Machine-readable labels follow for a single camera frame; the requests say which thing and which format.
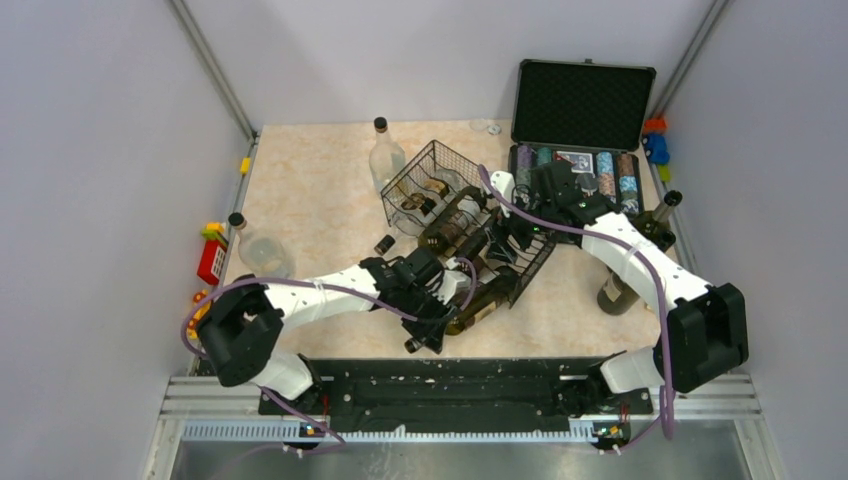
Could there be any black wire wine rack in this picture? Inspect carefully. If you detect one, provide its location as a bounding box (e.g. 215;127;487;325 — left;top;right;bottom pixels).
372;140;556;305

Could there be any yellow toy car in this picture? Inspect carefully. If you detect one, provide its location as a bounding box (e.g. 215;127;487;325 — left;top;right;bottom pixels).
185;289;210;340

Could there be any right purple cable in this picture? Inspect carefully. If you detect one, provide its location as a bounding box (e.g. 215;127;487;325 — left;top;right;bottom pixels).
476;164;677;455

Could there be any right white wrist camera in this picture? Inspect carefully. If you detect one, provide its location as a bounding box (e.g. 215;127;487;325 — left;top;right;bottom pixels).
490;171;516;218

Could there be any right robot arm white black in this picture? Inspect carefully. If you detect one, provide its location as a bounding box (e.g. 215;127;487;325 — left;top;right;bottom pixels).
478;164;749;412

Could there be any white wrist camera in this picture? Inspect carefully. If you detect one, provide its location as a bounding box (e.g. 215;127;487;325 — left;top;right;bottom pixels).
438;257;478;309
490;171;516;218

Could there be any green wine bottle front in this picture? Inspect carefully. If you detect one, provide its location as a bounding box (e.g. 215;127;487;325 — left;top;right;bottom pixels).
418;186;486;255

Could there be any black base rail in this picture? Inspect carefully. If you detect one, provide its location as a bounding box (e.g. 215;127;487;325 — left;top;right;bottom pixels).
295;357;654;434

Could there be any clear tall glass bottle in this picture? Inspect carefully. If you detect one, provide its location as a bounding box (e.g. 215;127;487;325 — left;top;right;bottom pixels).
369;117;406;195

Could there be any green wine bottle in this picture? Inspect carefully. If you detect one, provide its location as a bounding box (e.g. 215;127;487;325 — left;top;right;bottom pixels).
418;186;486;255
631;190;683;252
444;266;520;337
453;225;505;274

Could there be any dark bottle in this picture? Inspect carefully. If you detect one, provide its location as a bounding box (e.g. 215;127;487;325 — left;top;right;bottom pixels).
596;269;640;316

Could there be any square clear liquor bottle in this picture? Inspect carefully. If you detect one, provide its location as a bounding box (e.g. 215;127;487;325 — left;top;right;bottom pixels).
390;169;463;237

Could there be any small clear glass lid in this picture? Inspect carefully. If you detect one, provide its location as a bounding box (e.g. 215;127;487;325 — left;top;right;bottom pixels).
469;118;502;136

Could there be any clear round bottle left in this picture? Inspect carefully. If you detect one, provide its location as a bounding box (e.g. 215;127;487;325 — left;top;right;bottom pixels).
228;212;296;278

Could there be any black poker chip case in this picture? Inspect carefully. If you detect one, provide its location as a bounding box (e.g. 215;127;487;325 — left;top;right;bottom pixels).
508;59;656;217

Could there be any green wine bottle back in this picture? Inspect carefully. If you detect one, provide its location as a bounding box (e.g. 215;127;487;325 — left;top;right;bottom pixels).
444;266;520;337

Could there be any blue orange toy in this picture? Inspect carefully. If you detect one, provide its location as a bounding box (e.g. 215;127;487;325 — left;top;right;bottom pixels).
642;117;671;183

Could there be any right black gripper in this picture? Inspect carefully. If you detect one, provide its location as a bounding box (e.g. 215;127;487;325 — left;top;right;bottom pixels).
485;187;556;264

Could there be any red toy block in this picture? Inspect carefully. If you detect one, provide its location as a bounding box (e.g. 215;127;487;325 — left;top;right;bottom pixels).
196;222;229;286

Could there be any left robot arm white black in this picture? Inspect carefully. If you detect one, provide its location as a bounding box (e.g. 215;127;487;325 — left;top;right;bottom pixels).
195;247;478;414

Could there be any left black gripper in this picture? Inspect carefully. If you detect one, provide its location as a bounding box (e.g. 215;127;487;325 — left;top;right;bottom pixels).
398;284;457;355

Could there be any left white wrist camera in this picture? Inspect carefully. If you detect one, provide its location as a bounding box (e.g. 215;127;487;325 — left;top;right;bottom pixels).
438;257;478;309

